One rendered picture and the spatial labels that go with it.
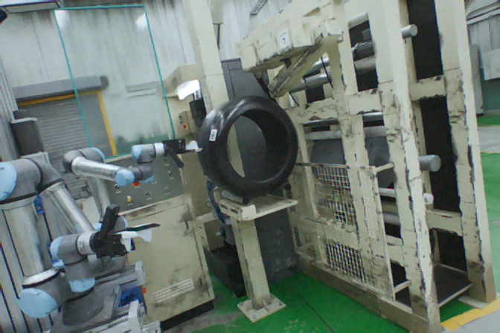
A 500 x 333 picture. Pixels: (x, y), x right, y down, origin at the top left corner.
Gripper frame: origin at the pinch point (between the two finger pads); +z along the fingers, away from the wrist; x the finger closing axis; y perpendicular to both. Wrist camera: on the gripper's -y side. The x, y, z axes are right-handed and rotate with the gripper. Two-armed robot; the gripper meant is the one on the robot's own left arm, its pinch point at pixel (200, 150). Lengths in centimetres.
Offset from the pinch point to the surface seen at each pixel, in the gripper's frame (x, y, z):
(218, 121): -9.6, 14.4, 8.6
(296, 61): -16, 45, 56
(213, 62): 27, 54, 23
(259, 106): -12.2, 20.9, 32.5
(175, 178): 60, -20, -2
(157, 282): 54, -90, -24
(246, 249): 26, -71, 34
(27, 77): 970, 228, -189
